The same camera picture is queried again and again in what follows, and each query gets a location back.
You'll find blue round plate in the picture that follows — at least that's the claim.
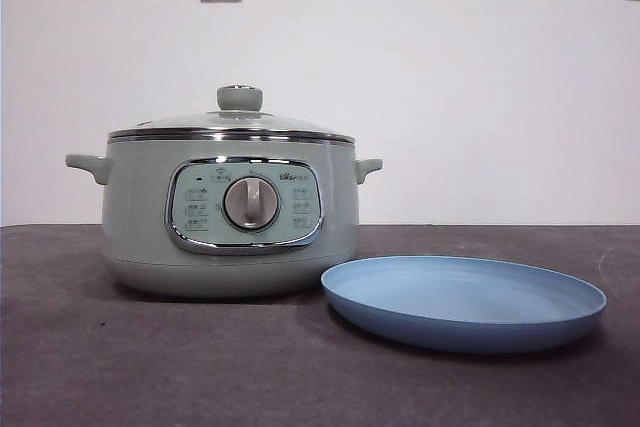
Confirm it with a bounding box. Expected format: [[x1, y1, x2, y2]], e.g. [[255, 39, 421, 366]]
[[319, 255, 608, 354]]

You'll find glass lid with green knob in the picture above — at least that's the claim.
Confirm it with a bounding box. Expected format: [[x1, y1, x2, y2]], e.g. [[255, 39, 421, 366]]
[[107, 84, 354, 144]]

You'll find pale green electric steamer pot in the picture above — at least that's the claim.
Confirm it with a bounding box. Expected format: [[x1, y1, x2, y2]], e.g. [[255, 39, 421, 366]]
[[63, 134, 384, 298]]

